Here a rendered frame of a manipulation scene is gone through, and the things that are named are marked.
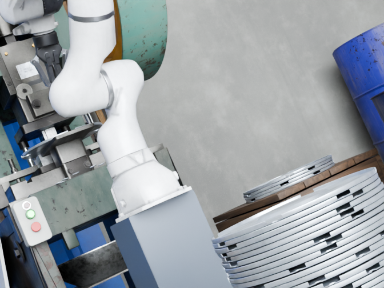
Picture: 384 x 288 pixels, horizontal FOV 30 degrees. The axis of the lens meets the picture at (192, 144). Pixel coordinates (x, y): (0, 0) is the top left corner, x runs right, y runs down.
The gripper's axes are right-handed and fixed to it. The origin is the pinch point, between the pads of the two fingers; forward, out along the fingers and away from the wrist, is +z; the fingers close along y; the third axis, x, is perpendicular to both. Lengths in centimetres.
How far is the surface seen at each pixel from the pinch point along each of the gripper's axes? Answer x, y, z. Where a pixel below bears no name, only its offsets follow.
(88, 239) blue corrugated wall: 110, 30, 99
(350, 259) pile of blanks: -142, -11, 4
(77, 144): 5.3, 2.8, 18.5
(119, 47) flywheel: 22.7, 33.1, -5.1
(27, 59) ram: 28.9, 1.1, -9.3
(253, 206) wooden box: -55, 28, 35
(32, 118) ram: 20.4, -4.9, 8.8
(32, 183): 5.5, -15.0, 25.8
